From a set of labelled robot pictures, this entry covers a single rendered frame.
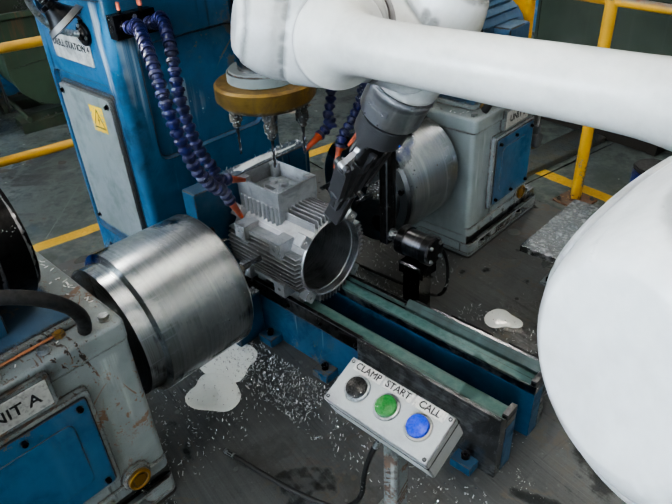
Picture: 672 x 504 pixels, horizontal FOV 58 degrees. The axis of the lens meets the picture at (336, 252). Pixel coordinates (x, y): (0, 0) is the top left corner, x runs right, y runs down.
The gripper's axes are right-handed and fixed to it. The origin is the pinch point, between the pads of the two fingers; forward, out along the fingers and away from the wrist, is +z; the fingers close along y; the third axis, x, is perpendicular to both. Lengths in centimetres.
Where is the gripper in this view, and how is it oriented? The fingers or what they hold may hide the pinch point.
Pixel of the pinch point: (339, 204)
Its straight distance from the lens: 99.3
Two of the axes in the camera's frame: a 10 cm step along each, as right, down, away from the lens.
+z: -3.2, 5.5, 7.7
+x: 6.6, 7.2, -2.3
